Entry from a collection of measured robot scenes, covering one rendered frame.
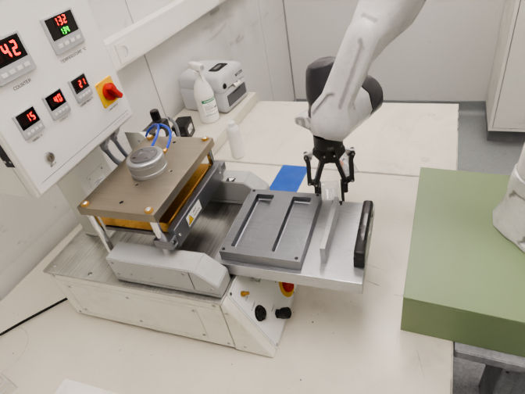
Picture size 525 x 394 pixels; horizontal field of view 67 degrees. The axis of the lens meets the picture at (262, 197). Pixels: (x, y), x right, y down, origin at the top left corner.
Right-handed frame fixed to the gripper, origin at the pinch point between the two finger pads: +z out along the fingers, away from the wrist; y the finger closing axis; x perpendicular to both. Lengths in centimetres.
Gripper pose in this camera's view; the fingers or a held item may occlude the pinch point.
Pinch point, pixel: (331, 193)
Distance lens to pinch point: 113.2
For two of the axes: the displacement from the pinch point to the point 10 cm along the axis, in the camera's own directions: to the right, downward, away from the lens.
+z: 1.6, 7.7, 6.2
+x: 0.6, -6.3, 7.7
